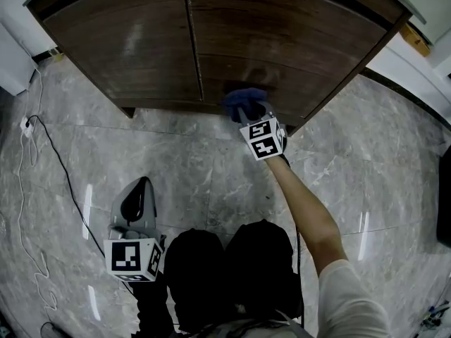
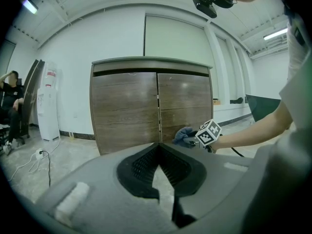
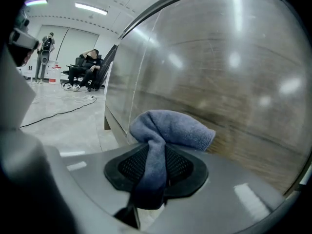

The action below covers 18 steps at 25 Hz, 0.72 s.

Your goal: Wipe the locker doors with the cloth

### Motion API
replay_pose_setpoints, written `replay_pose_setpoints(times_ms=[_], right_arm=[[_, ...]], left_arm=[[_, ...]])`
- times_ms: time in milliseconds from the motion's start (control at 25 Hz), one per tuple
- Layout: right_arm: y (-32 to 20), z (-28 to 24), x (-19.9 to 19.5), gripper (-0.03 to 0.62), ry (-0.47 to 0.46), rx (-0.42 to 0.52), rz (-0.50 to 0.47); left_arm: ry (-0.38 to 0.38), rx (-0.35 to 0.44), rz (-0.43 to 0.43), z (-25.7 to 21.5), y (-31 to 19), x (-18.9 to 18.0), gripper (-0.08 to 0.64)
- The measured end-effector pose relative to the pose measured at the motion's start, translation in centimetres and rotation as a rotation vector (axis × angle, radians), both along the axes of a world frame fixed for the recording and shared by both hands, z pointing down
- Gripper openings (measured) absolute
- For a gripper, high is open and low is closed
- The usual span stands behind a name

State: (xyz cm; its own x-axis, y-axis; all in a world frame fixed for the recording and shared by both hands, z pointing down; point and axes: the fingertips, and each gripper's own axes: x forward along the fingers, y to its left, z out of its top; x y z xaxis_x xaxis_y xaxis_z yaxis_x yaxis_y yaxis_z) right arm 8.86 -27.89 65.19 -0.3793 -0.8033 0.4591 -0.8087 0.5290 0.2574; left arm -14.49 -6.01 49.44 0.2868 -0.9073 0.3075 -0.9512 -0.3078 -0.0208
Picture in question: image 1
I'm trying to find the person's right forearm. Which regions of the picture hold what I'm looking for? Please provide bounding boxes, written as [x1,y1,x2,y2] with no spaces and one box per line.
[266,155,350,278]

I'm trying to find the dark brown wooden cabinet door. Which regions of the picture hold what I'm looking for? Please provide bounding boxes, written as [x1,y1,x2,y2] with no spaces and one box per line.
[185,0,389,120]
[41,0,204,102]

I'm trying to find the person's left forearm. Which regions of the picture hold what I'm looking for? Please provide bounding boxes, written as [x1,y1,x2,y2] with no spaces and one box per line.
[133,280,172,338]

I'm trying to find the white power cable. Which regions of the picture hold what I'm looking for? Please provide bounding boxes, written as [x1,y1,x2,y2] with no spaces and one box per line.
[15,66,60,311]

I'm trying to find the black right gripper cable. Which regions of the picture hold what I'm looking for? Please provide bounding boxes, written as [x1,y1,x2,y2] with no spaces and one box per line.
[293,223,304,320]

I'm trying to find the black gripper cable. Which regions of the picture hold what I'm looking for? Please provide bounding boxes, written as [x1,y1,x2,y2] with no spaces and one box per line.
[293,223,304,320]
[27,114,139,296]

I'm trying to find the blue wiping cloth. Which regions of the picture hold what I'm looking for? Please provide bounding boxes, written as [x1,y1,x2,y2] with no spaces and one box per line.
[221,87,273,123]

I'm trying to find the small wooden box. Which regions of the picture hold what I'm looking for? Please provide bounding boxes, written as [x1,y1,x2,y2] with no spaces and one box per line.
[399,24,433,58]

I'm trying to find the person's white shirt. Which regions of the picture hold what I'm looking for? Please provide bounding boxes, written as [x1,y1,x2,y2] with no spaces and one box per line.
[211,258,393,338]

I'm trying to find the white power strip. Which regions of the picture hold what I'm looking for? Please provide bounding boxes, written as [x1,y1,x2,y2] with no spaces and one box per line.
[20,115,37,137]

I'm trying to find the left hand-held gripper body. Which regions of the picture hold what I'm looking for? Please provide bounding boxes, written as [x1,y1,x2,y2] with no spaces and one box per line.
[103,227,167,284]

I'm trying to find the dark green bin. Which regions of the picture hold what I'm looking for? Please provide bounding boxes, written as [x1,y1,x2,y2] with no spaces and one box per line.
[435,154,451,250]

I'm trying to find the white water dispenser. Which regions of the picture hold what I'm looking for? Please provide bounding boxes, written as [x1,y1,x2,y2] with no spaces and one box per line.
[0,23,38,96]

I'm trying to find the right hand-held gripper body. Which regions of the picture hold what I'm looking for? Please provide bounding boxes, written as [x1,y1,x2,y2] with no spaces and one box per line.
[239,112,289,162]

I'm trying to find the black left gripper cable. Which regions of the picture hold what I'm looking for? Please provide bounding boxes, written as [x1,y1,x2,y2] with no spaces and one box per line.
[27,114,139,296]

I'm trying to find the black mesh cup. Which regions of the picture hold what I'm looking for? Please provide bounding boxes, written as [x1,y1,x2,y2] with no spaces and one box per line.
[39,321,66,338]

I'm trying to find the person's black trousers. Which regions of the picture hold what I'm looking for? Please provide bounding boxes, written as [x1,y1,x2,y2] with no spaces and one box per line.
[164,219,304,338]

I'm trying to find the brown wooden cabinet frame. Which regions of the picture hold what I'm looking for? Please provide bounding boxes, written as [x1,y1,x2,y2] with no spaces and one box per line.
[23,0,414,137]

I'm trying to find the dark stone vanity top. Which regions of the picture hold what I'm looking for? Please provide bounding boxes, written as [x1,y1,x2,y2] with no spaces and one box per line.
[369,0,428,26]

